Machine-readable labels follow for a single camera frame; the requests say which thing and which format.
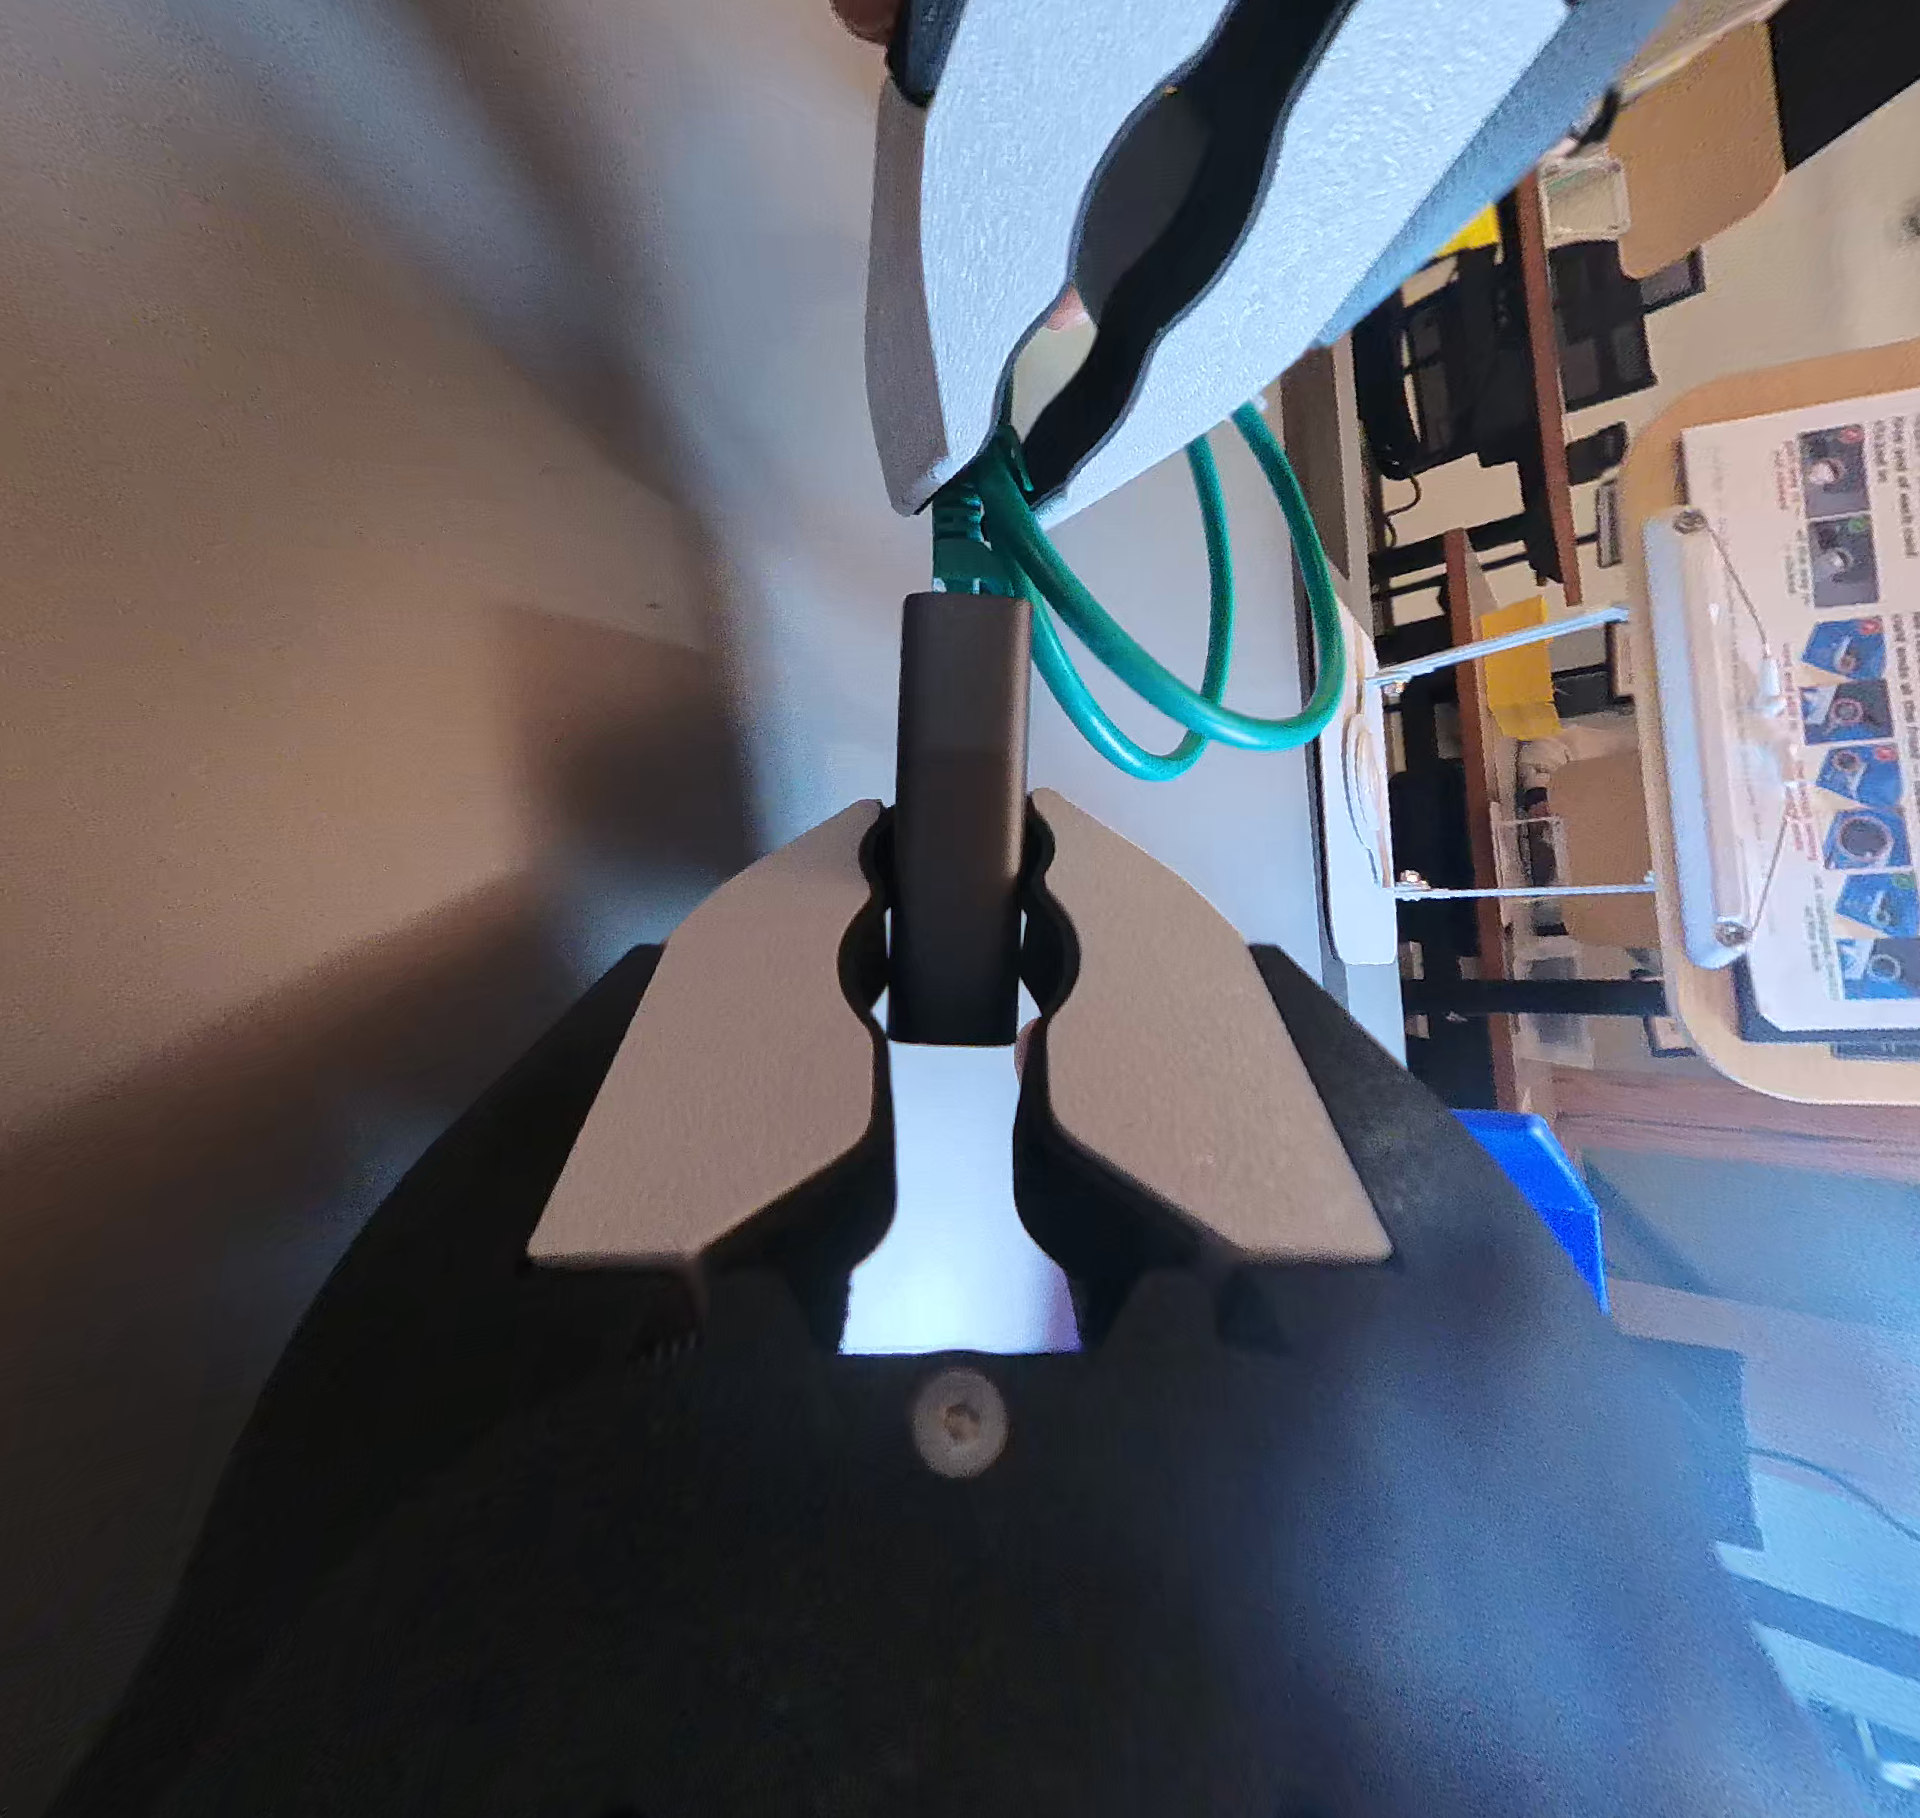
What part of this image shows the blue plastic bin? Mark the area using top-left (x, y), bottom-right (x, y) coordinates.
top-left (1451, 1107), bottom-right (1610, 1312)

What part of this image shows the printed instruction sheet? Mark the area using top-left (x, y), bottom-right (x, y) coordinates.
top-left (1678, 380), bottom-right (1920, 1037)

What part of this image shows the green ethernet cable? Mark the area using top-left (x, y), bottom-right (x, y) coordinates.
top-left (929, 400), bottom-right (1349, 782)

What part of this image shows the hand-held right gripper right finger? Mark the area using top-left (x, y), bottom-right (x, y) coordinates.
top-left (1014, 788), bottom-right (1397, 1270)

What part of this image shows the white document stand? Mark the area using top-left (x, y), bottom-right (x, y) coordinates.
top-left (1317, 505), bottom-right (1797, 974)

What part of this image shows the brown wooden desk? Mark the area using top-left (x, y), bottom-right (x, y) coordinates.
top-left (1504, 171), bottom-right (1588, 607)
top-left (1442, 528), bottom-right (1521, 1107)

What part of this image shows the tan wooden board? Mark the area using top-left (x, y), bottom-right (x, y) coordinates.
top-left (1616, 337), bottom-right (1920, 1107)

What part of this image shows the small yellow plastic bin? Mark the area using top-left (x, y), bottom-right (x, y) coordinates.
top-left (1474, 593), bottom-right (1558, 733)

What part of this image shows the tan wooden chair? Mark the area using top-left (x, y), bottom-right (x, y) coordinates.
top-left (1608, 18), bottom-right (1791, 284)

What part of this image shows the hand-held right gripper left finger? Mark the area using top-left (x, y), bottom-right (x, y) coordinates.
top-left (526, 795), bottom-right (890, 1270)

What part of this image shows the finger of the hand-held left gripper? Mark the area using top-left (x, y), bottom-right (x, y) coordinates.
top-left (1027, 0), bottom-right (1762, 532)
top-left (866, 0), bottom-right (1288, 519)

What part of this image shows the black ethernet port adapter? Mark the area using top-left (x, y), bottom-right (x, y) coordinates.
top-left (893, 588), bottom-right (1038, 1048)

